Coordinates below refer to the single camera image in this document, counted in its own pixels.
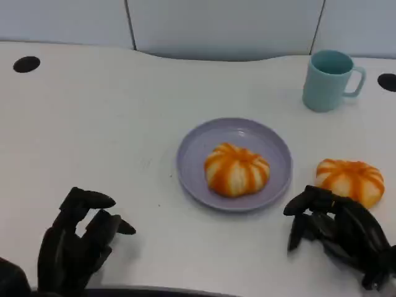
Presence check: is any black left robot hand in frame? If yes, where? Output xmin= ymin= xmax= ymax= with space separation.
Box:
xmin=37 ymin=186 xmax=137 ymax=293

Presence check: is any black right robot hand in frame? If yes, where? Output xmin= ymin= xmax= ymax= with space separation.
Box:
xmin=283 ymin=184 xmax=396 ymax=291

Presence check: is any orange white toy bread roll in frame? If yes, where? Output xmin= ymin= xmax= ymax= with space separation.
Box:
xmin=315 ymin=158 xmax=385 ymax=209
xmin=204 ymin=142 xmax=271 ymax=199

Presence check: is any pale green mug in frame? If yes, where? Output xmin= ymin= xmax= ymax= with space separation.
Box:
xmin=302 ymin=49 xmax=367 ymax=113

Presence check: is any lilac plate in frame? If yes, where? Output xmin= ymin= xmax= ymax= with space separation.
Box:
xmin=176 ymin=117 xmax=294 ymax=213

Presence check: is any grey partition screen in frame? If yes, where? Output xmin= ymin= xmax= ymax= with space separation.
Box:
xmin=0 ymin=0 xmax=396 ymax=62

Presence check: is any black table cable hole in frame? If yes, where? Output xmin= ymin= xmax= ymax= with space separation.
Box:
xmin=12 ymin=56 xmax=41 ymax=74
xmin=377 ymin=73 xmax=396 ymax=92

